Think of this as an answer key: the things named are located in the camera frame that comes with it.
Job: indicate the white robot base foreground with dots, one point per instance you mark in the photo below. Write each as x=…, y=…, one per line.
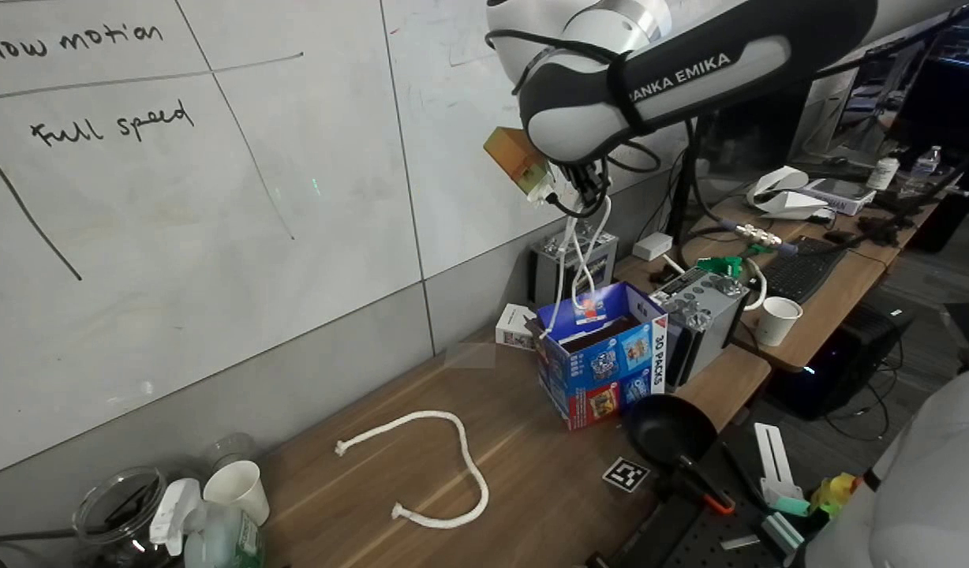
x=913, y=499

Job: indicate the black frying pan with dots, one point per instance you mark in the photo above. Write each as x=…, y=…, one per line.
x=673, y=437

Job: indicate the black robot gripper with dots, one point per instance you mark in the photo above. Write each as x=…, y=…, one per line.
x=573, y=190

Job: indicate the white paper cup right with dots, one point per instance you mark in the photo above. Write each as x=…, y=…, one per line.
x=777, y=320

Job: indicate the blue snack pack box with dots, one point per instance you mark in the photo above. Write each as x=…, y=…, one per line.
x=600, y=354

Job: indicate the black white fiducial tag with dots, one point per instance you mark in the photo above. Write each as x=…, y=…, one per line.
x=627, y=474

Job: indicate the glass jar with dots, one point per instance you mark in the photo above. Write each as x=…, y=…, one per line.
x=111, y=522

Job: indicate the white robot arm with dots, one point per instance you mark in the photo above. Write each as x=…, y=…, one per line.
x=594, y=73

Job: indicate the grey metal appliance rear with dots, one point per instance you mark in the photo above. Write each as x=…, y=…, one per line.
x=557, y=272

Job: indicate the white paper cup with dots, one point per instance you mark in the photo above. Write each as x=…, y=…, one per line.
x=238, y=485
x=777, y=320

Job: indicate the grey metal toaster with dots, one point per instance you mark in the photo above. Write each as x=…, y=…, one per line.
x=701, y=313

